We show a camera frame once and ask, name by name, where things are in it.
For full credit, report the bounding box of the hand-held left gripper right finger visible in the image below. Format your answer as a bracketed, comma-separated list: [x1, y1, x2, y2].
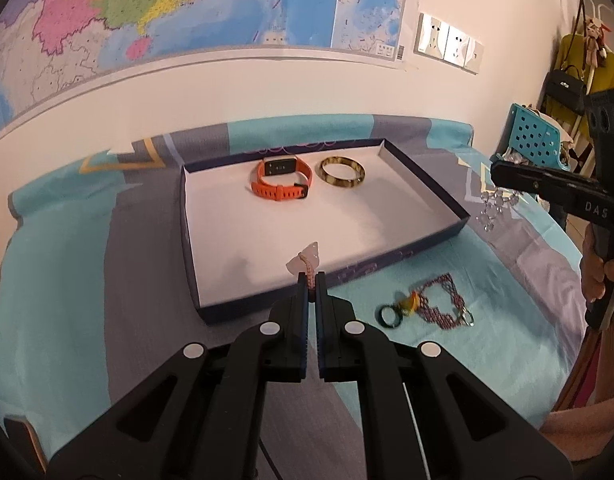
[315, 270, 574, 480]

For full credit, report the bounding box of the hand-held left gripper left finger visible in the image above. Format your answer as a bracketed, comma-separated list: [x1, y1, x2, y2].
[47, 272, 310, 480]

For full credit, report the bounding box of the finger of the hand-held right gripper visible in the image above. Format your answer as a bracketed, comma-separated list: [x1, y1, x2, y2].
[490, 159, 570, 202]

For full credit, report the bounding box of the clear crystal bracelet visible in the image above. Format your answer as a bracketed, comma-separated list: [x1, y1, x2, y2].
[474, 152, 526, 234]

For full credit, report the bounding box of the pink beaded bracelet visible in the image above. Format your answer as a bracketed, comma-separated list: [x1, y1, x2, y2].
[285, 241, 322, 291]

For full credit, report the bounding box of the black ring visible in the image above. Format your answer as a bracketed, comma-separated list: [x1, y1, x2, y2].
[377, 304, 404, 330]

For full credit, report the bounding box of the navy shallow box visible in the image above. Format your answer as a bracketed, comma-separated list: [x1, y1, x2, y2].
[179, 138, 470, 326]

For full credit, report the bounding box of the red beaded necklace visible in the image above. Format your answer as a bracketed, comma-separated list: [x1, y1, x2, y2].
[416, 273, 468, 332]

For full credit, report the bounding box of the person's right hand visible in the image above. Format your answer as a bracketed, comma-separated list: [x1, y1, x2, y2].
[580, 232, 614, 313]

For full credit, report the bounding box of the blue perforated basket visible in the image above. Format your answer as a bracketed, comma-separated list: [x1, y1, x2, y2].
[504, 102, 570, 171]

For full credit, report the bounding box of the black handbag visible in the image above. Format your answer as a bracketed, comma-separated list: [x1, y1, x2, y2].
[543, 66, 588, 116]

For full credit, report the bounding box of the yellow garment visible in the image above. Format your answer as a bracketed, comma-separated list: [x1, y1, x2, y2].
[544, 34, 614, 127]

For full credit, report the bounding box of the small plush toy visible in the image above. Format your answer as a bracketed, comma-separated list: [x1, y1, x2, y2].
[586, 16, 610, 69]

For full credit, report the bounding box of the orange smart watch band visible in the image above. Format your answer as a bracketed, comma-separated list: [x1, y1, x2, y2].
[251, 156, 315, 200]

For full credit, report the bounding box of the tortoiseshell bangle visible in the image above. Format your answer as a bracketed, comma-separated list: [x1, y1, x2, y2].
[319, 156, 366, 191]

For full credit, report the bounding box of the white coat rack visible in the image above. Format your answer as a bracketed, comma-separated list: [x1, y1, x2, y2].
[572, 0, 614, 151]

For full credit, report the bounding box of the teal grey printed cloth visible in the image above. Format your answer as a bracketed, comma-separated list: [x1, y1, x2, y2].
[0, 115, 596, 480]

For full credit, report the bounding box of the person's beige clothing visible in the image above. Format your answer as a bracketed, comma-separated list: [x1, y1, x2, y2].
[539, 310, 614, 462]

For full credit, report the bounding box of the wall map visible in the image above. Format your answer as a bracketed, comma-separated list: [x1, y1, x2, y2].
[0, 0, 412, 142]

